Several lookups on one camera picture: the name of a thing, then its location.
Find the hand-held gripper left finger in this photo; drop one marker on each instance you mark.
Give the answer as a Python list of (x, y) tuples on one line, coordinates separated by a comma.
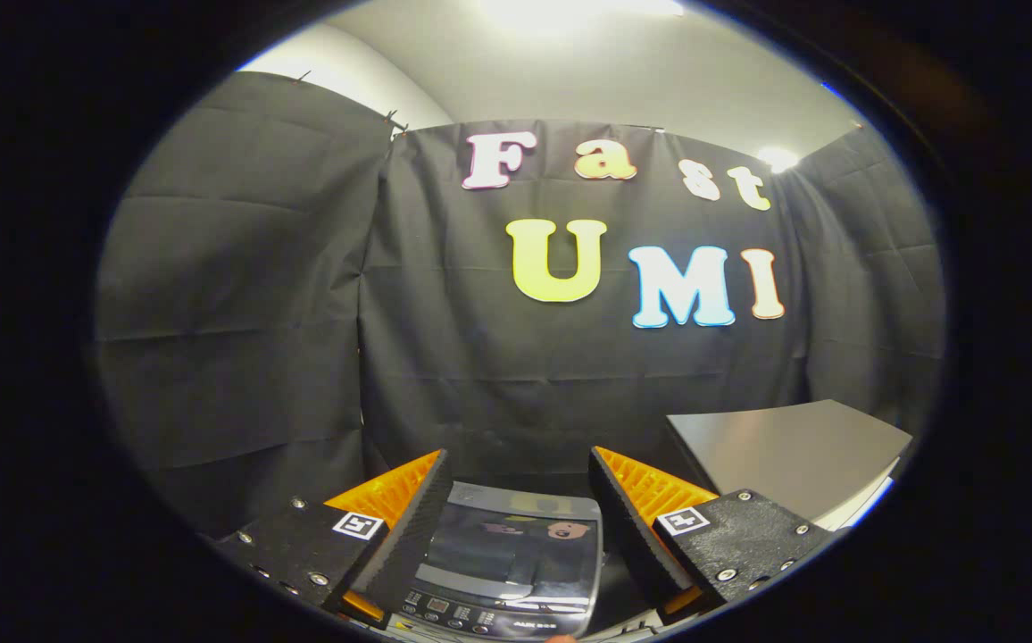
[(409, 536)]

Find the grey washing machine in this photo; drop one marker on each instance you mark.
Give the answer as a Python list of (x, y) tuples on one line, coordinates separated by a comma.
[(480, 618)]

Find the beige cabinet with grey top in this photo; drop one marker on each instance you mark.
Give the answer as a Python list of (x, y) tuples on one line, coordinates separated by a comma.
[(784, 446)]

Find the black backdrop cloth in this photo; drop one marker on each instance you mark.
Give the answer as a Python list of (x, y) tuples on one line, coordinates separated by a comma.
[(480, 393)]

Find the large ceiling light panel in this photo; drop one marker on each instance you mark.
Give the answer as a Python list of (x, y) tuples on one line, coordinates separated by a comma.
[(570, 13)]

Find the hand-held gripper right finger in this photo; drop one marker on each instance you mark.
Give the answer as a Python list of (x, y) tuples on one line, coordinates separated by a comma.
[(628, 536)]

